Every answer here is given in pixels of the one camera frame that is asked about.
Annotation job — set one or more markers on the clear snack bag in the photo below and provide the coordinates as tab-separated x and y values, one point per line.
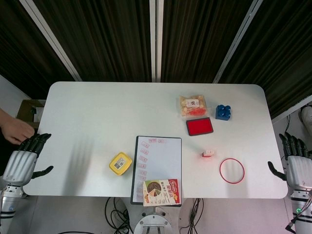
193	106

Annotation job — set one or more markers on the biscuit box with cake picture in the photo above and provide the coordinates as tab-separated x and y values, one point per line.
162	192

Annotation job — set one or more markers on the white frame beam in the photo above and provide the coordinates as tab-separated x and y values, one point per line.
292	107

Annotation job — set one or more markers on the dark pleated curtain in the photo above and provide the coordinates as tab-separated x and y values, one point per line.
104	36

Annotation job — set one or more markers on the white board with stickers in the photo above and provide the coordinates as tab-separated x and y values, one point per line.
133	170

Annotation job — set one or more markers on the white frame post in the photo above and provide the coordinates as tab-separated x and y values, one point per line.
240	39
53	41
155	39

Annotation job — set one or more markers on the blue building block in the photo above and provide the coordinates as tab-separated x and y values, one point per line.
223	112

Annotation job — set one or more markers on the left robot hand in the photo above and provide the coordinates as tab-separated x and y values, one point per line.
20	163

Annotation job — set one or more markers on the person's bare hand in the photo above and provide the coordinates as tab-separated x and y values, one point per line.
14	129

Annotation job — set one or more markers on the brown cardboard box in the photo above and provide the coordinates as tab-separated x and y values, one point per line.
25	114

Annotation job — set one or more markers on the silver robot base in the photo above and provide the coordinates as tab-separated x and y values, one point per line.
156	221

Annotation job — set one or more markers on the white stamped paper sheet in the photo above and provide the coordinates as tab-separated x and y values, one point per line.
163	161

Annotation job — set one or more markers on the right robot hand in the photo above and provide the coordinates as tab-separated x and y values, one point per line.
299	170

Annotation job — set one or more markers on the yellow lidded green tub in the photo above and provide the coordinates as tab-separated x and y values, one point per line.
120	163

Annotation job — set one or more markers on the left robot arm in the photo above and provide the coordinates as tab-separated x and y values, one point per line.
8	202

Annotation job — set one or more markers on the red ink pad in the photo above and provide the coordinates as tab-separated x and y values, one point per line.
199	126

